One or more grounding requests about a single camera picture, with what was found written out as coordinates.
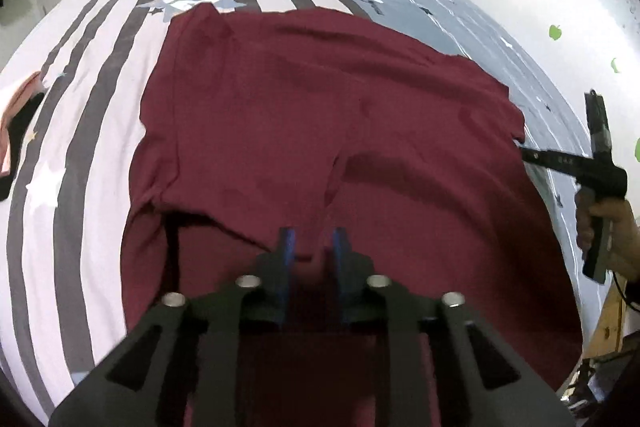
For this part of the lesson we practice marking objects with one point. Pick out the person's right hand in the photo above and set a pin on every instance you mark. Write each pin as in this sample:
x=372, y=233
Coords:
x=625, y=232

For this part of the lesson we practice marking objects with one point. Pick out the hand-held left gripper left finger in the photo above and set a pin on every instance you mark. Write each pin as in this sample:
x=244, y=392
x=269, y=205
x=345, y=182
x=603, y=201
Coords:
x=289, y=247

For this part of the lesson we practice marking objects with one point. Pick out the maroon t-shirt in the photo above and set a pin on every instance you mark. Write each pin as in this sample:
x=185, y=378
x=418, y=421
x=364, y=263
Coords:
x=325, y=107

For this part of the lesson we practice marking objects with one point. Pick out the bed with striped sheet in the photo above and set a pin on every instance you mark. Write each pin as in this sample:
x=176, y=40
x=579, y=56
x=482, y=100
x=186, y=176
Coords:
x=75, y=107

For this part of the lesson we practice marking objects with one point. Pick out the black folded garment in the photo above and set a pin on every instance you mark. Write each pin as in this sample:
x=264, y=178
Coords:
x=22, y=127

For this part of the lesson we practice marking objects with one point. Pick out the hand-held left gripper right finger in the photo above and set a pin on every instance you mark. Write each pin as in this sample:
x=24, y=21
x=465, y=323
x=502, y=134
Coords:
x=340, y=247

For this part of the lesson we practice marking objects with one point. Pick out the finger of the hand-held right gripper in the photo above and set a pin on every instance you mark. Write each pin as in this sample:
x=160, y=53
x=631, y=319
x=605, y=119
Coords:
x=550, y=159

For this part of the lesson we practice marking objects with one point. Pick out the pink folded garment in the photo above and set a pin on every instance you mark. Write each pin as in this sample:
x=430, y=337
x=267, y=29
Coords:
x=15, y=112

